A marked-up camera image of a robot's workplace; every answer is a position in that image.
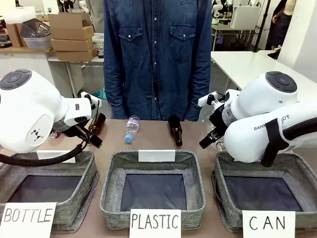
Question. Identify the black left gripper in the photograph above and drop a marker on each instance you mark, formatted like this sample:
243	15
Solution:
80	131

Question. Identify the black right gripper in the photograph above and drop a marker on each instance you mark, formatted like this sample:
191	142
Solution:
219	120

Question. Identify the brown glass beer bottle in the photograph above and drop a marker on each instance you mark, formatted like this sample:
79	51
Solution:
97	121
175	129

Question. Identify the plastic water bottle pink label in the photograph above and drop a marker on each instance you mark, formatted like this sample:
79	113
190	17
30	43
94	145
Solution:
132	127

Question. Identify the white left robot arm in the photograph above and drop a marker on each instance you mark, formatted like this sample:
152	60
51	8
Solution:
29	111

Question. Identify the person's right forearm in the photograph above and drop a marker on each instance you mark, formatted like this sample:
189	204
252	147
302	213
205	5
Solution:
114	94

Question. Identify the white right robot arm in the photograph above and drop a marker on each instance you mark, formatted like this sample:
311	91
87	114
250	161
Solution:
257	104

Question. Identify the person's left forearm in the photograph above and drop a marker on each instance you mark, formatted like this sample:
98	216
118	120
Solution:
198	94

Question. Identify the grey fabric basket bottle label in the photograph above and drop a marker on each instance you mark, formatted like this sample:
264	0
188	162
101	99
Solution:
74	198

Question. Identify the grey fabric basket can label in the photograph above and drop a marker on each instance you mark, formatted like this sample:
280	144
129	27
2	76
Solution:
223	198

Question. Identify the grey fabric basket plastic label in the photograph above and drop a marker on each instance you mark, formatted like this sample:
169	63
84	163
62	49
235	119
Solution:
153	171

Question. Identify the white paper sign CAN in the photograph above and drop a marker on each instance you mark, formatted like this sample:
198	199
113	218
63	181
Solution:
268	223

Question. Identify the blank white card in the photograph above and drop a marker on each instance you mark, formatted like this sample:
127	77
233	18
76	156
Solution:
156	155
54	154

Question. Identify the teal floor item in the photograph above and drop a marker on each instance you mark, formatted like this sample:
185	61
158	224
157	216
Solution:
101	94

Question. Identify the large white work table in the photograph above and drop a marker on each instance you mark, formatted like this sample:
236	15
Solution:
235	64

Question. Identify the white table with metal legs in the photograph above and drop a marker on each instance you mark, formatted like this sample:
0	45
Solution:
74	61

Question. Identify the flat cardboard box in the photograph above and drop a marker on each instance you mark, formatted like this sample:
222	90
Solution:
71	45
76	55

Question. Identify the white paper sign PLASTIC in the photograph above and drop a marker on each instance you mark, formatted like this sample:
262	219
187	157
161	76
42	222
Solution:
154	223

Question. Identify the white cabinet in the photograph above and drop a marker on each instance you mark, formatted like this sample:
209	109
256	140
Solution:
32	63

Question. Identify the white paper sign BOTTLE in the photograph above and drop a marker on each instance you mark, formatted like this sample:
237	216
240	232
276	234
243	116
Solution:
27	218

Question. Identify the person in denim shirt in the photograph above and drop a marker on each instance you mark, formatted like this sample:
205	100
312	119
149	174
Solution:
153	49

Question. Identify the grey background lab table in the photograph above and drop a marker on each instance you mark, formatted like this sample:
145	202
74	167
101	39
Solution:
223	27

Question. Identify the clear plastic storage bin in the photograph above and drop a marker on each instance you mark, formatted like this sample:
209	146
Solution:
37	42

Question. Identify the wooden table top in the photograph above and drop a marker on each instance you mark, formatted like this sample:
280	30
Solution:
24	50

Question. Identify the large open cardboard box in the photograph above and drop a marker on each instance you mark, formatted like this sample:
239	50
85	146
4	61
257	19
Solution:
69	24

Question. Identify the white equipment case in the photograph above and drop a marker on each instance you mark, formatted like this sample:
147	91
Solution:
245	17

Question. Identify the black perforated tray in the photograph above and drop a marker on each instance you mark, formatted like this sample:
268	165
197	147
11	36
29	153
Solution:
37	28

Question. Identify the black tripod pole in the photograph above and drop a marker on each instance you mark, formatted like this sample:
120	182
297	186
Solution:
264	19

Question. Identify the background person dark clothes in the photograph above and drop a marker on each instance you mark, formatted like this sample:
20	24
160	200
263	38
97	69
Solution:
280	27

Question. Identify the small upright cardboard box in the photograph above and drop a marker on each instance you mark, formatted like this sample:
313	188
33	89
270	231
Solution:
15	34

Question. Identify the white foam block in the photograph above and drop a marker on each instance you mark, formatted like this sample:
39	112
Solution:
19	15

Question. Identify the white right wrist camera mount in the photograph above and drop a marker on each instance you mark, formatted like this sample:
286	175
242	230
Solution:
206	100

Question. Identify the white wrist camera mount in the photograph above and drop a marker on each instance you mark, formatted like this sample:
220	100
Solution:
206	100
92	99

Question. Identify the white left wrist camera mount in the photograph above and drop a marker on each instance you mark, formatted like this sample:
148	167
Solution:
92	99

